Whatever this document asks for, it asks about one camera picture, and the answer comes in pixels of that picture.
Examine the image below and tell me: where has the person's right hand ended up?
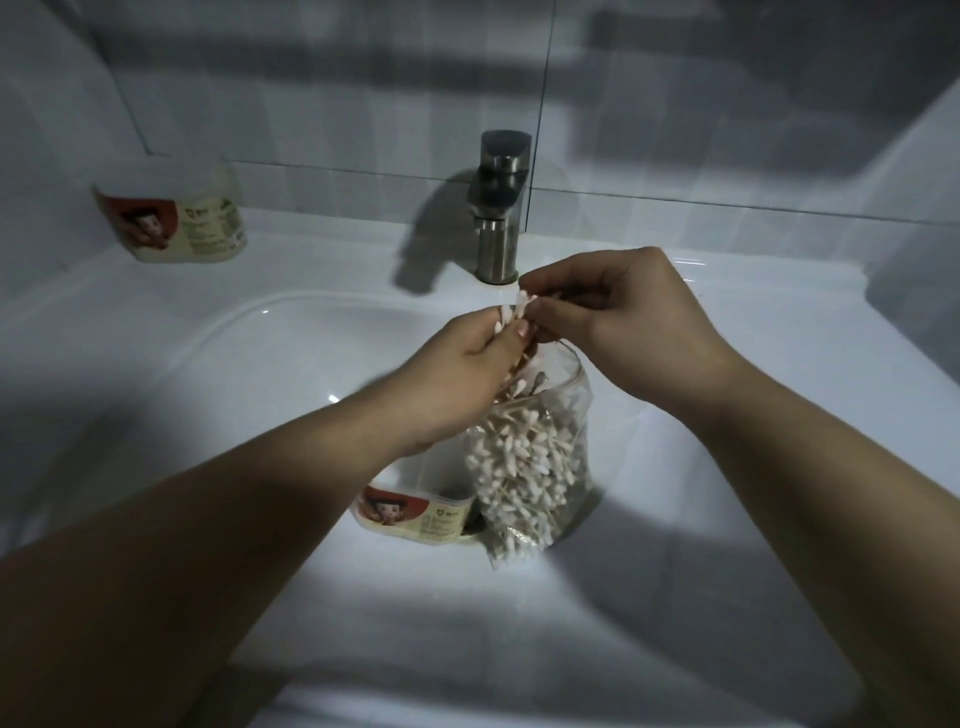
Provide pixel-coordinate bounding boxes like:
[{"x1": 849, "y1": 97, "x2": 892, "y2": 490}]
[{"x1": 520, "y1": 246, "x2": 745, "y2": 415}]

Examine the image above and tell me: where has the person's left hand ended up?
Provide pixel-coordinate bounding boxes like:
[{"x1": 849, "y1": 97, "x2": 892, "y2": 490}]
[{"x1": 391, "y1": 303, "x2": 543, "y2": 457}]

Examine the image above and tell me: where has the small cotton swab bunch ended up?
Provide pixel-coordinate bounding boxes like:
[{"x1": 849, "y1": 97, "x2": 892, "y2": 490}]
[{"x1": 489, "y1": 288, "x2": 541, "y2": 337}]

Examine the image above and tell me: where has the clear plastic bag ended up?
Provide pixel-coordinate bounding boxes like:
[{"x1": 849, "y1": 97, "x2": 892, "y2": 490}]
[{"x1": 460, "y1": 337, "x2": 603, "y2": 573}]

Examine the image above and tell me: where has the person's right forearm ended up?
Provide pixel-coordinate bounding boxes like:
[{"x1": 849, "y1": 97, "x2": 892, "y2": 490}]
[{"x1": 673, "y1": 351, "x2": 960, "y2": 728}]

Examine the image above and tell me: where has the person's left forearm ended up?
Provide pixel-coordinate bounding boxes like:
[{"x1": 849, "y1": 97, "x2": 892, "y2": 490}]
[{"x1": 0, "y1": 360, "x2": 440, "y2": 728}]

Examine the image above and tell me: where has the pile of white cotton swabs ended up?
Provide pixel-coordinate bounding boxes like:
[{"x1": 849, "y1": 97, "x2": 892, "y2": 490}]
[{"x1": 465, "y1": 375, "x2": 586, "y2": 562}]

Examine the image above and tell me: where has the brushed steel faucet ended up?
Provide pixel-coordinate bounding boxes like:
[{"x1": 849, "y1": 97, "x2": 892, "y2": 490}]
[{"x1": 468, "y1": 129, "x2": 534, "y2": 287}]

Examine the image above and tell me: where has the labelled cotton swab box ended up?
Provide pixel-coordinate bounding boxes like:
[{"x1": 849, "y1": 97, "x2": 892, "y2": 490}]
[{"x1": 352, "y1": 480, "x2": 486, "y2": 546}]

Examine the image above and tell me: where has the white ceramic sink basin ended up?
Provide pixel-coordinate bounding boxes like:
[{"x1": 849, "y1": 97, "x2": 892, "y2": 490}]
[{"x1": 0, "y1": 201, "x2": 960, "y2": 728}]

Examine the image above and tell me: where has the labelled round plastic container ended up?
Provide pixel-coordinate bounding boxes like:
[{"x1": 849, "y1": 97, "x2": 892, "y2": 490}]
[{"x1": 91, "y1": 159, "x2": 249, "y2": 264}]

